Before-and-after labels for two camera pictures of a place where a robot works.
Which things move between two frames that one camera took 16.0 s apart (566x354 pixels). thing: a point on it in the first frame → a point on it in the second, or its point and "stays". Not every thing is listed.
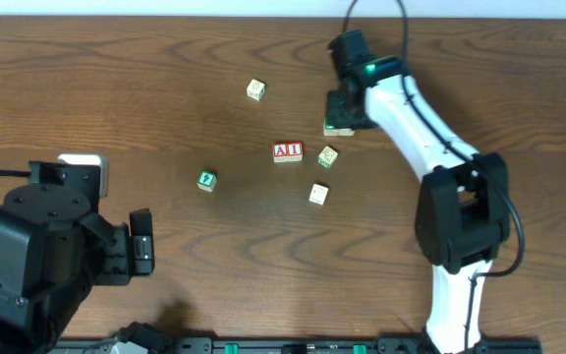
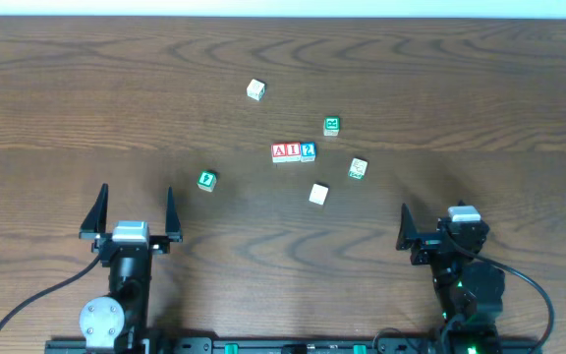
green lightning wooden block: (206, 180) stays
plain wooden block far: (255, 89) stays
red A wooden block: (281, 152) stays
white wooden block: (318, 193) stays
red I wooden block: (295, 150) stays
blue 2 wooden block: (345, 132) → (308, 151)
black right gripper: (344, 113) → (430, 244)
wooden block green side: (327, 156) → (358, 168)
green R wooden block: (329, 131) stays
